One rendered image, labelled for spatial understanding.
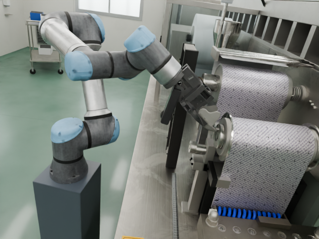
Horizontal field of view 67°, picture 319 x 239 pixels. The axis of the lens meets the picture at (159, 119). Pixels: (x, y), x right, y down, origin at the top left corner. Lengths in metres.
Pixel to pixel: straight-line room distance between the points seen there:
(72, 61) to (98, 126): 0.41
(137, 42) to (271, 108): 0.56
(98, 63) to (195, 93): 0.26
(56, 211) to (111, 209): 1.06
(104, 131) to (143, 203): 0.32
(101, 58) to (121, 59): 0.06
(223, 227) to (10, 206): 1.83
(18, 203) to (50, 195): 1.24
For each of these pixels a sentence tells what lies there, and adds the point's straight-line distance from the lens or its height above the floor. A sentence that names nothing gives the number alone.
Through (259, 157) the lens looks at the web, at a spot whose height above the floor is 1.23.
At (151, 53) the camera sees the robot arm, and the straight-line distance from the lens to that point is 0.63.
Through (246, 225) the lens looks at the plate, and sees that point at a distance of 0.83.
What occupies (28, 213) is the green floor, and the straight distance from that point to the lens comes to 2.23.
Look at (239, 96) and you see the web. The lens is 0.91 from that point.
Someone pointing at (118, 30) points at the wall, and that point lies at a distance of 6.29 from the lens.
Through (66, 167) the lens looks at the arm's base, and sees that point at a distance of 1.02.
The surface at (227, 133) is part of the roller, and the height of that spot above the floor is 1.29.
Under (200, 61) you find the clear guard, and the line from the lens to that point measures 1.67.
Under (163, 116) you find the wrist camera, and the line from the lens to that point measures 0.71.
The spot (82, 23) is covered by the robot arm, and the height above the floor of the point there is 1.47.
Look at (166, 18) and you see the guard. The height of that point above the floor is 1.49.
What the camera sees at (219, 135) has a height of 1.26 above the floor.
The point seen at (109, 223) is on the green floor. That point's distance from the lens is 2.07.
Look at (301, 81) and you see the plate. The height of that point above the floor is 1.38.
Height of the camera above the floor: 1.60
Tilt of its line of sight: 27 degrees down
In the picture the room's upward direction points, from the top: 8 degrees clockwise
